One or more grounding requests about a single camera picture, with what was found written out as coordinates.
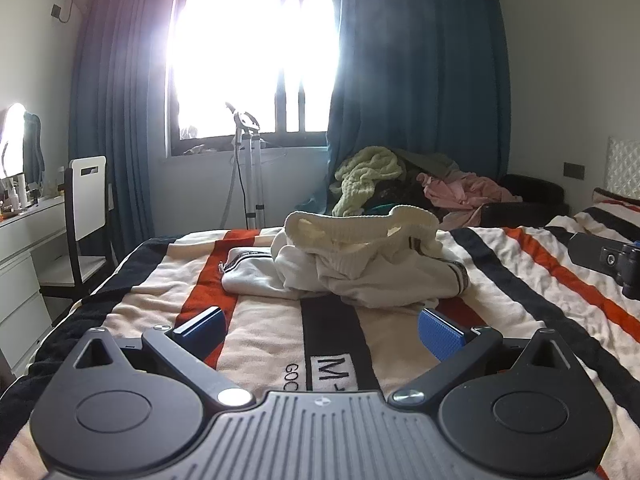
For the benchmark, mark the dark olive garment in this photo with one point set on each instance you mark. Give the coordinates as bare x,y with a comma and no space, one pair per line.
430,162

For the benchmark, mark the lit vanity mirror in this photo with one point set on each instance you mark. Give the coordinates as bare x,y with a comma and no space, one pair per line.
10,140

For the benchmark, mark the window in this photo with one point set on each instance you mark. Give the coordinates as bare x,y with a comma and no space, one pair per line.
250,60

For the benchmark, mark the grey wall switch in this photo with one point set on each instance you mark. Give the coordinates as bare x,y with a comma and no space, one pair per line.
575,170

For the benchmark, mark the blue curtain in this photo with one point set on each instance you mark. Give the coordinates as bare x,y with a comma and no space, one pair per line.
425,75
115,110

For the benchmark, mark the dark hanging cloth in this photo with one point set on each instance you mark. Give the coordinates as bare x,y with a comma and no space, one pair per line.
34,150

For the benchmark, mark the striped blanket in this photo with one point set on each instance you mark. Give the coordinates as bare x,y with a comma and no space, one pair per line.
500,270

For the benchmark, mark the white bottle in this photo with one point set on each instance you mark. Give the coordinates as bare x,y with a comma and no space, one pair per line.
22,192

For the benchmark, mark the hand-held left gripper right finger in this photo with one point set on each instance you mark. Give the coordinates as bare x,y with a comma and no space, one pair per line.
440,339

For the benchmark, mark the white chair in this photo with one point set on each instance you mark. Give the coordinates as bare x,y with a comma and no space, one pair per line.
85,200

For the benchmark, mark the cream zip jacket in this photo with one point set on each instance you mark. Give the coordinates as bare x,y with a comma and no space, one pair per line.
395,285

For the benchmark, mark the pink garment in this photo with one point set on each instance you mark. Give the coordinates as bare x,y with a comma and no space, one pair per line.
460,190

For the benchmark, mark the garment steamer stand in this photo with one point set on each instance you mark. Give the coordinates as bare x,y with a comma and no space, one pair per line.
249,160

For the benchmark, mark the white dresser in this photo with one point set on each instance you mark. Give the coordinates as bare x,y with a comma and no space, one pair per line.
20,270

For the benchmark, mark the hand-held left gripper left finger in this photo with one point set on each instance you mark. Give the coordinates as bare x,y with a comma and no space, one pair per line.
202,329

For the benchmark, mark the black sofa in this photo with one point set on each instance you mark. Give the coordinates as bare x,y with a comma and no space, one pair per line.
530,200

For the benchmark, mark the white padded headboard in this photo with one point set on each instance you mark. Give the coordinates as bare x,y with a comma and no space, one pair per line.
625,165

